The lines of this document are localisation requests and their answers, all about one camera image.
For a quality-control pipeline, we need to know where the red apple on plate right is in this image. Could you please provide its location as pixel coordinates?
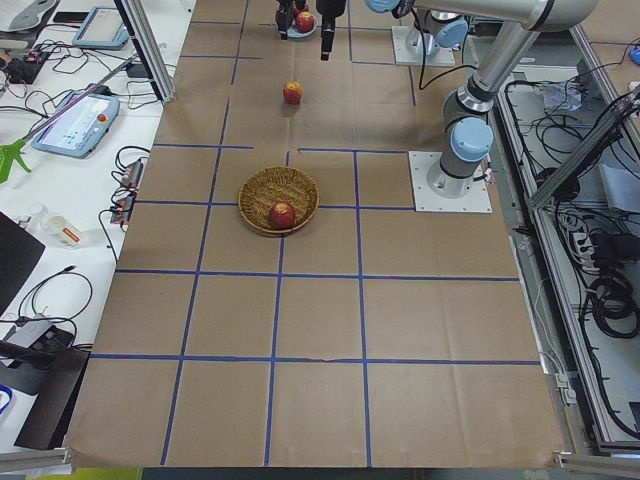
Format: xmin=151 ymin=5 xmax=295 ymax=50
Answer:
xmin=295 ymin=12 xmax=316 ymax=32

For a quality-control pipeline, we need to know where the red apple on plate back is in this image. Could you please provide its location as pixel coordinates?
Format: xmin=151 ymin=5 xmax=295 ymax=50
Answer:
xmin=292 ymin=0 xmax=309 ymax=16

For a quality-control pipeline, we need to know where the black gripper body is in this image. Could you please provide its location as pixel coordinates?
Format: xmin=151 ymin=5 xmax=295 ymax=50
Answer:
xmin=316 ymin=0 xmax=346 ymax=18

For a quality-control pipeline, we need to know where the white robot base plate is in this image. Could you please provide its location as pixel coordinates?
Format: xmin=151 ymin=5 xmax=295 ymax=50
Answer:
xmin=408 ymin=151 xmax=492 ymax=214

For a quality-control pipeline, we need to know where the light blue plate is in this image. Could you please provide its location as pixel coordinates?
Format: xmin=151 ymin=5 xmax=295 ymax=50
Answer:
xmin=287 ymin=25 xmax=317 ymax=40

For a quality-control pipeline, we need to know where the black laptop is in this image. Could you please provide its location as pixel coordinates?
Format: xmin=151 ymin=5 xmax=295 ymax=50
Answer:
xmin=0 ymin=213 xmax=45 ymax=313

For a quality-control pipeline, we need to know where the round woven wicker basket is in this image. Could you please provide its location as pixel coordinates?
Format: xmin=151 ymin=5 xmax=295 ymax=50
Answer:
xmin=238 ymin=166 xmax=319 ymax=237

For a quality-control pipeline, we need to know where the red apple on plate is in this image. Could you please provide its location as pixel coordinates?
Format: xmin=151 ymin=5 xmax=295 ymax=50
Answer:
xmin=292 ymin=0 xmax=309 ymax=16
xmin=295 ymin=12 xmax=316 ymax=32

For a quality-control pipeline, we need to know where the clear plastic bottle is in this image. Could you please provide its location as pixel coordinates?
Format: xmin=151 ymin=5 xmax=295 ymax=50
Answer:
xmin=29 ymin=203 xmax=83 ymax=248

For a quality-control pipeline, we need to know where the green grabber tool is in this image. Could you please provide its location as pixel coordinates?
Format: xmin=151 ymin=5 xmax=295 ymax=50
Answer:
xmin=1 ymin=53 xmax=139 ymax=183

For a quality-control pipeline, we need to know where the blue teach pendant tablet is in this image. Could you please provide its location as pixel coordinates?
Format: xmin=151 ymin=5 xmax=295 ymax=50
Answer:
xmin=31 ymin=93 xmax=120 ymax=158

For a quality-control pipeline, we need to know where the aluminium frame post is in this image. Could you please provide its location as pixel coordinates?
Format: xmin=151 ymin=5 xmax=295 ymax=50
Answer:
xmin=114 ymin=0 xmax=176 ymax=104

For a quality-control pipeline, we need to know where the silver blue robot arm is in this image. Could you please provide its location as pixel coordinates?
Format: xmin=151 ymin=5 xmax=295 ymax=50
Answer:
xmin=316 ymin=0 xmax=599 ymax=61
xmin=427 ymin=22 xmax=538 ymax=199

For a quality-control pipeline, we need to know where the dark red apple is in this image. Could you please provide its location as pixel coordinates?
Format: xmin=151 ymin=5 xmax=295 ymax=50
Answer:
xmin=269 ymin=201 xmax=296 ymax=230

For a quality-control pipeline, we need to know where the red yellow apple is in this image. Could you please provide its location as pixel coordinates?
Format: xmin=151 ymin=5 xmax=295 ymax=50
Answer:
xmin=282 ymin=81 xmax=303 ymax=105

